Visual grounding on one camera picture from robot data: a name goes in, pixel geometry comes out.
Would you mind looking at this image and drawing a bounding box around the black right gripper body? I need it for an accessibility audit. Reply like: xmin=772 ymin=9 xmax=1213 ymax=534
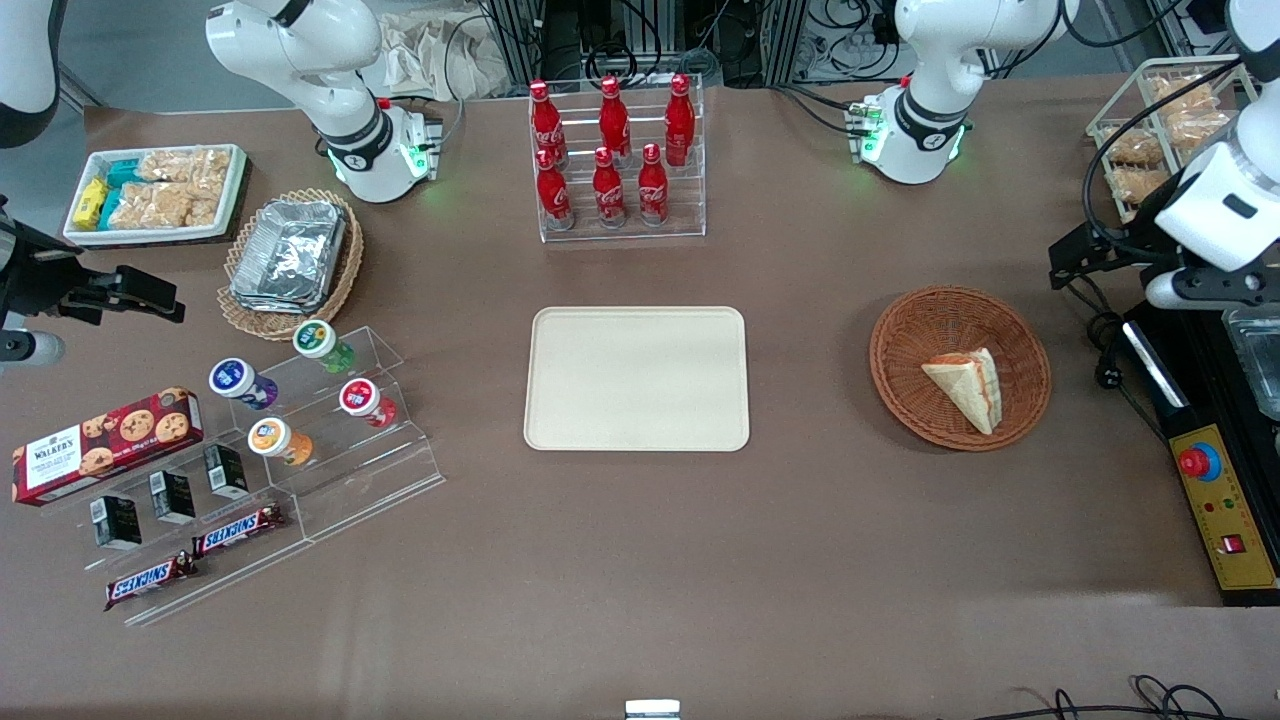
xmin=0 ymin=215 xmax=83 ymax=327

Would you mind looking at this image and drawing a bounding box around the red Walkers cookie box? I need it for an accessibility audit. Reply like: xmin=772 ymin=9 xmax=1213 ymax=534
xmin=12 ymin=387 xmax=205 ymax=508

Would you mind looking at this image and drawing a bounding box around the stack of foil trays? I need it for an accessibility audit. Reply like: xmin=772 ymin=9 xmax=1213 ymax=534
xmin=229 ymin=200 xmax=348 ymax=315

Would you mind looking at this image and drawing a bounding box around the black background equipment frame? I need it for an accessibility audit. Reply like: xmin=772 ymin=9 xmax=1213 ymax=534
xmin=478 ymin=0 xmax=903 ymax=91

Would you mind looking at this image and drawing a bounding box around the clear acrylic stepped cup stand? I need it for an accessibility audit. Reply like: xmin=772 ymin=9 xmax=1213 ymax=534
xmin=228 ymin=325 xmax=447 ymax=543

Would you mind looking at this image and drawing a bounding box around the red cola bottle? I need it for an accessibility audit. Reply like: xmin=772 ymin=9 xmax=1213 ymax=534
xmin=664 ymin=73 xmax=697 ymax=169
xmin=598 ymin=75 xmax=633 ymax=161
xmin=528 ymin=80 xmax=569 ymax=169
xmin=637 ymin=143 xmax=671 ymax=227
xmin=535 ymin=148 xmax=576 ymax=232
xmin=592 ymin=147 xmax=629 ymax=230

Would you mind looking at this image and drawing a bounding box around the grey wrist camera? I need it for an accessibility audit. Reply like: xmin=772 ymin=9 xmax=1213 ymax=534
xmin=0 ymin=332 xmax=67 ymax=367
xmin=1144 ymin=267 xmax=1280 ymax=312

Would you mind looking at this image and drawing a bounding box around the red lidded cup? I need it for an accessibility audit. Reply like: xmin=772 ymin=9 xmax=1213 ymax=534
xmin=338 ymin=378 xmax=399 ymax=430

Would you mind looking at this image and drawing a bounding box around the Snickers chocolate bar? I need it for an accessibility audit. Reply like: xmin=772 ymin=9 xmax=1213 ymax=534
xmin=104 ymin=553 xmax=199 ymax=612
xmin=192 ymin=503 xmax=287 ymax=559

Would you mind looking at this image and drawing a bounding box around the orange lidded cup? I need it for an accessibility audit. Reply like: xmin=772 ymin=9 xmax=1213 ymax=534
xmin=247 ymin=417 xmax=315 ymax=469

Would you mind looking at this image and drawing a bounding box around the clear bag of crackers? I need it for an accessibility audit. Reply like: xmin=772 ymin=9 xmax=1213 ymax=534
xmin=108 ymin=182 xmax=193 ymax=230
xmin=138 ymin=148 xmax=232 ymax=185
xmin=186 ymin=180 xmax=227 ymax=228

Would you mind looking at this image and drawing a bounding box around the green lidded cup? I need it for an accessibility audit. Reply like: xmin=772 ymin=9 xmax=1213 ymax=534
xmin=293 ymin=319 xmax=357 ymax=375

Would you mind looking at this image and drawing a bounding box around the small black carton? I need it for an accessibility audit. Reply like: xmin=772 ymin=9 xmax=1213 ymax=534
xmin=202 ymin=444 xmax=250 ymax=502
xmin=90 ymin=495 xmax=144 ymax=552
xmin=148 ymin=470 xmax=198 ymax=526

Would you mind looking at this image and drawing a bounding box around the beige plastic tray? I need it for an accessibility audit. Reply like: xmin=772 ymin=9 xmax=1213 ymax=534
xmin=523 ymin=306 xmax=751 ymax=453

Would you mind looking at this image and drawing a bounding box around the clear acrylic bottle rack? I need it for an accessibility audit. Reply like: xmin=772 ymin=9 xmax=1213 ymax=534
xmin=528 ymin=74 xmax=707 ymax=244

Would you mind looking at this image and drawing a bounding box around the yellow snack packet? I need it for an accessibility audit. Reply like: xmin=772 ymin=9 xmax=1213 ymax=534
xmin=72 ymin=178 xmax=110 ymax=232

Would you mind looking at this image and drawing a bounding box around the clear acrylic stepped snack stand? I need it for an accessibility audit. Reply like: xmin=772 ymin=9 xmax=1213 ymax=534
xmin=40 ymin=440 xmax=313 ymax=629

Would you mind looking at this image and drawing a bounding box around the white wire rack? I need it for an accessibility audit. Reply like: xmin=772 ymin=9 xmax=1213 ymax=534
xmin=1086 ymin=55 xmax=1263 ymax=229

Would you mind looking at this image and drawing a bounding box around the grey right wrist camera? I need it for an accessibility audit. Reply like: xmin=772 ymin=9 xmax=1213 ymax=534
xmin=0 ymin=332 xmax=67 ymax=367

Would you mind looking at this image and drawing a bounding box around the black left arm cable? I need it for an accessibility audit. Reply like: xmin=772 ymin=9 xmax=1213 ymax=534
xmin=1084 ymin=58 xmax=1253 ymax=263

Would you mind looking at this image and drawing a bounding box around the round brown wicker basket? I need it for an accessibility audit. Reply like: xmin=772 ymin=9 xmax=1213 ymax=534
xmin=868 ymin=286 xmax=1053 ymax=453

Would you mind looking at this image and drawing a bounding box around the oval light wicker basket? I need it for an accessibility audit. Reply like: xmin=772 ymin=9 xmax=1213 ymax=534
xmin=217 ymin=188 xmax=365 ymax=342

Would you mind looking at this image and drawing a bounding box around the black power cable with plug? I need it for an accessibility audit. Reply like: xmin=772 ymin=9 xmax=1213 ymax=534
xmin=1060 ymin=270 xmax=1172 ymax=442

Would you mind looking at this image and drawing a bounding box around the metal appliance pan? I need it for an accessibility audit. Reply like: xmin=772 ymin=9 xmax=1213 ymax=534
xmin=1224 ymin=305 xmax=1280 ymax=422

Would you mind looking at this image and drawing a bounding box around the black cable at table edge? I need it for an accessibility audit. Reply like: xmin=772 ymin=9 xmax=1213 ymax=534
xmin=940 ymin=674 xmax=1253 ymax=720

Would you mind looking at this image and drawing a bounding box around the yellow control box red button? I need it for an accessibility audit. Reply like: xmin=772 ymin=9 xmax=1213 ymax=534
xmin=1169 ymin=424 xmax=1280 ymax=594

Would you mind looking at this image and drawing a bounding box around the bagged fried snack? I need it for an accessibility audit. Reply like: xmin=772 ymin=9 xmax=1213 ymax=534
xmin=1150 ymin=76 xmax=1223 ymax=117
xmin=1100 ymin=127 xmax=1167 ymax=167
xmin=1165 ymin=112 xmax=1241 ymax=151
xmin=1110 ymin=167 xmax=1173 ymax=207

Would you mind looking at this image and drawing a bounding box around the black countertop appliance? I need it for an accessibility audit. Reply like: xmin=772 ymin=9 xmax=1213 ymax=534
xmin=1120 ymin=283 xmax=1280 ymax=609

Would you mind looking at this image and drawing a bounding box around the white rectangular snack tray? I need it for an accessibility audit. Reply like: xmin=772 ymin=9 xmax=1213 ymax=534
xmin=62 ymin=144 xmax=249 ymax=247

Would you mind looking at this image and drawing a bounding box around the purple lidded cup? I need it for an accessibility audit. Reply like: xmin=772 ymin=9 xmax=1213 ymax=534
xmin=208 ymin=357 xmax=280 ymax=412

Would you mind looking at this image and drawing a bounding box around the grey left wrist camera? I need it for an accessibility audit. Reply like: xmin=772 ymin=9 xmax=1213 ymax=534
xmin=1144 ymin=267 xmax=1280 ymax=312

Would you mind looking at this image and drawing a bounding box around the triangular sandwich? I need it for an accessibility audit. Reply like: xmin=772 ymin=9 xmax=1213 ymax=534
xmin=920 ymin=347 xmax=1003 ymax=437

